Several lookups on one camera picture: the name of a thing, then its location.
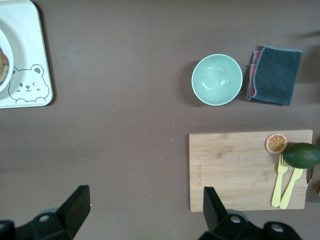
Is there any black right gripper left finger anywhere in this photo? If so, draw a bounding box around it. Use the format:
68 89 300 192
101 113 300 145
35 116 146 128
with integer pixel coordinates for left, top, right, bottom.
27 184 91 240

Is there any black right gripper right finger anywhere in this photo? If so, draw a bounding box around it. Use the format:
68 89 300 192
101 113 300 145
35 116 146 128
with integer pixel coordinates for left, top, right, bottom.
203 186 253 240

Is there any bread slice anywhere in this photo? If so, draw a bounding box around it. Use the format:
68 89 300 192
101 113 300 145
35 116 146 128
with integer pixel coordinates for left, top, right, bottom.
0 47 10 86

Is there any white round plate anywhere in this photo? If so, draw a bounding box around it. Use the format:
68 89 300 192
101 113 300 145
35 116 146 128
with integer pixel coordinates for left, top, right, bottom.
0 18 15 95

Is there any bamboo cutting board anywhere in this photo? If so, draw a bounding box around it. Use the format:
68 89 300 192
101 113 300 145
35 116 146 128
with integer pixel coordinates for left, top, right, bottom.
188 128 314 213

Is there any yellow plastic fork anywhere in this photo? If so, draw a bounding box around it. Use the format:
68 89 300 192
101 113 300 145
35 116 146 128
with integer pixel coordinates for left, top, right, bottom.
271 154 289 208

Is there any yellow plastic knife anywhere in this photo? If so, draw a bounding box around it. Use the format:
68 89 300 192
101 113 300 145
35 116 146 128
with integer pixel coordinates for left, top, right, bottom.
279 167 305 210

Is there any orange slice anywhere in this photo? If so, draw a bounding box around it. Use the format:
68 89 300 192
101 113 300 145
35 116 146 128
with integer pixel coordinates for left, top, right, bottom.
264 132 288 155

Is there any small dark metal utensil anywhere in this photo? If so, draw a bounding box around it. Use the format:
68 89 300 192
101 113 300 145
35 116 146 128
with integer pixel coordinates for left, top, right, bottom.
305 166 315 189

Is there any green avocado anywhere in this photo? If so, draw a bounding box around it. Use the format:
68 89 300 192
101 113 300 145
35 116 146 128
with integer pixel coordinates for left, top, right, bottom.
282 142 320 170

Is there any pale green bowl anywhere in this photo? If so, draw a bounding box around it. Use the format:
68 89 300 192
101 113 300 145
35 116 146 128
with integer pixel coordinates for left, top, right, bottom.
191 53 244 107

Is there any grey and pink folded cloth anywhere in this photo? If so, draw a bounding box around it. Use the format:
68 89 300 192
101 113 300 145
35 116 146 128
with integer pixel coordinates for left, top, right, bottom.
246 44 303 107

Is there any cream bear print tray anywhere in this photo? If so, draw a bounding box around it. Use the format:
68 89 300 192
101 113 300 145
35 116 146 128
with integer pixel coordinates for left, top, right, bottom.
0 0 54 110

